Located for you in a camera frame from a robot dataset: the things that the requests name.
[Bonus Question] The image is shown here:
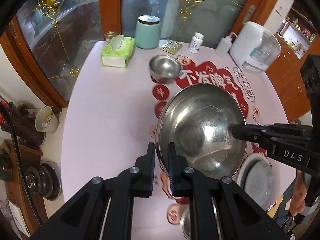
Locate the white paper plate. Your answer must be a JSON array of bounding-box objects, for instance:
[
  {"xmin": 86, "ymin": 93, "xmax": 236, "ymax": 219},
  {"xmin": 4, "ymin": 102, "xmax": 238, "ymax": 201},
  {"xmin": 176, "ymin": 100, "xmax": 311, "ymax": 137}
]
[{"xmin": 236, "ymin": 153, "xmax": 273, "ymax": 210}]

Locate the medium steel bowl pink base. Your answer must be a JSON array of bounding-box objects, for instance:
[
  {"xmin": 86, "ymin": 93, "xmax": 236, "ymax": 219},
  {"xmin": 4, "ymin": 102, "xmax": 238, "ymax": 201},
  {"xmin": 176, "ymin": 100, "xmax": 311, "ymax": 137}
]
[{"xmin": 180, "ymin": 207, "xmax": 191, "ymax": 239}]

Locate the large steel bowl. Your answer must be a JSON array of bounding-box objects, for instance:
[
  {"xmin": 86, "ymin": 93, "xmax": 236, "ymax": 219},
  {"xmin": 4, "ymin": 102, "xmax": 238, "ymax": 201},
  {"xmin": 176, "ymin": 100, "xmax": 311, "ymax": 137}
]
[{"xmin": 155, "ymin": 83, "xmax": 246, "ymax": 179}]

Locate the small steel bowl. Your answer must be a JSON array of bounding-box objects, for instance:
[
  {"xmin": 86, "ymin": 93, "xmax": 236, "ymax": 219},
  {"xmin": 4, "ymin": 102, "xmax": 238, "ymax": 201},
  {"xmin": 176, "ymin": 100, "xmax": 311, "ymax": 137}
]
[{"xmin": 149, "ymin": 55, "xmax": 182, "ymax": 84}]

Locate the right hand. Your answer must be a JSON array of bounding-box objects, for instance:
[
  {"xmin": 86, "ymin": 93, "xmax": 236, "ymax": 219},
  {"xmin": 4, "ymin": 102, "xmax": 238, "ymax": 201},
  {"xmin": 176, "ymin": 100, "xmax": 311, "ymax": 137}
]
[{"xmin": 290, "ymin": 170, "xmax": 307, "ymax": 217}]

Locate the white storage cabinet box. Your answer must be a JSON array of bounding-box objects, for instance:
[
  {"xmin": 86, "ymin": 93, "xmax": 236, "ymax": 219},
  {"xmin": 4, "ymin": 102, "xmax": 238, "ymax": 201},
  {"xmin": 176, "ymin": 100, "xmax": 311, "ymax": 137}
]
[{"xmin": 229, "ymin": 21, "xmax": 281, "ymax": 73}]

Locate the pink printed tablecloth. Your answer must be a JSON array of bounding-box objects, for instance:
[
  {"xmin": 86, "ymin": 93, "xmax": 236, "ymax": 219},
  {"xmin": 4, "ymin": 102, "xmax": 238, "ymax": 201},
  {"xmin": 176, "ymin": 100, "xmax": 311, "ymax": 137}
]
[{"xmin": 61, "ymin": 41, "xmax": 296, "ymax": 239}]

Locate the wooden cabinet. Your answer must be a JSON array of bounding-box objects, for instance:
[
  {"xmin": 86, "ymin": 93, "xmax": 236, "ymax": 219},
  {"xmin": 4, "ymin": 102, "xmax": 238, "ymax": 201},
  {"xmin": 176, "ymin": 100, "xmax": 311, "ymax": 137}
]
[{"xmin": 266, "ymin": 2, "xmax": 319, "ymax": 122}]

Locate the clear squeeze bottle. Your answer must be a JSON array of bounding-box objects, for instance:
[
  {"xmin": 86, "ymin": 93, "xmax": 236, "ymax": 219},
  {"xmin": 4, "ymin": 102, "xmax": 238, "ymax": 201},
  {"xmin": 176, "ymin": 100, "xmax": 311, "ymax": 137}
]
[{"xmin": 215, "ymin": 33, "xmax": 237, "ymax": 57}]

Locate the white bucket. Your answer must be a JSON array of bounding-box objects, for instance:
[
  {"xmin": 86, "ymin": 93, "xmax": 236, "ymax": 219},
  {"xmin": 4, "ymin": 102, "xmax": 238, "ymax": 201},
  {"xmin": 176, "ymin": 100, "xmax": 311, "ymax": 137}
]
[{"xmin": 35, "ymin": 106, "xmax": 59, "ymax": 133}]

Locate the white supplement bottle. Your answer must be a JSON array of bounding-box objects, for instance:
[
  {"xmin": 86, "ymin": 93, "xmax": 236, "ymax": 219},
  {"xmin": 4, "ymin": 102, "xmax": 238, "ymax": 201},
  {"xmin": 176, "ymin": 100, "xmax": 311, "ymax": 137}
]
[{"xmin": 188, "ymin": 33, "xmax": 204, "ymax": 54}]

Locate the gold pill blister pack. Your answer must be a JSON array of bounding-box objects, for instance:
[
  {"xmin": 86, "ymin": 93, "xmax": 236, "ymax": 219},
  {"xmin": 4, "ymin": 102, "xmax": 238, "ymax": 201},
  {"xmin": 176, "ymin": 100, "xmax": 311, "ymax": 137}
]
[{"xmin": 160, "ymin": 40, "xmax": 183, "ymax": 55}]

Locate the green tissue pack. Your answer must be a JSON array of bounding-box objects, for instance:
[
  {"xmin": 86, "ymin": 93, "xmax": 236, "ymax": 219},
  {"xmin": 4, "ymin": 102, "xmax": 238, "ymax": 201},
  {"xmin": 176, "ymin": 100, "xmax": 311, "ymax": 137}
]
[{"xmin": 100, "ymin": 35, "xmax": 135, "ymax": 68}]

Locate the teal ceramic jar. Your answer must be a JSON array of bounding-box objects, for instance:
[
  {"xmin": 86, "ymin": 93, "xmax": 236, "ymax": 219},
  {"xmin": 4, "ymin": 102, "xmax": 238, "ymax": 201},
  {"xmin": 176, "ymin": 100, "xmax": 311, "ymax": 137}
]
[{"xmin": 135, "ymin": 15, "xmax": 162, "ymax": 49}]

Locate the small glass jar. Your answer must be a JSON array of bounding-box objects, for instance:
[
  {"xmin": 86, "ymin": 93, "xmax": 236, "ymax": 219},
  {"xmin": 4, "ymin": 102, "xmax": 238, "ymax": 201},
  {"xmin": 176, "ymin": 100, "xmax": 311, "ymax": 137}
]
[{"xmin": 105, "ymin": 31, "xmax": 117, "ymax": 43}]

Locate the wooden glass sliding door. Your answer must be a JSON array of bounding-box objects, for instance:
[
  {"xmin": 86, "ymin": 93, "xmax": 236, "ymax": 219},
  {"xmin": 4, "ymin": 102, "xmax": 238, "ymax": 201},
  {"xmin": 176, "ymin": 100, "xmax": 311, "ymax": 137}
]
[{"xmin": 1, "ymin": 0, "xmax": 277, "ymax": 112}]

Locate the black cable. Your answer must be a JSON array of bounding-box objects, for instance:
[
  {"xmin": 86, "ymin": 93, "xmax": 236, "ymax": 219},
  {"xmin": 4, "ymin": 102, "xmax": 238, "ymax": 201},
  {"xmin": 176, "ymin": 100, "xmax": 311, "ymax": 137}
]
[{"xmin": 0, "ymin": 102, "xmax": 43, "ymax": 227}]

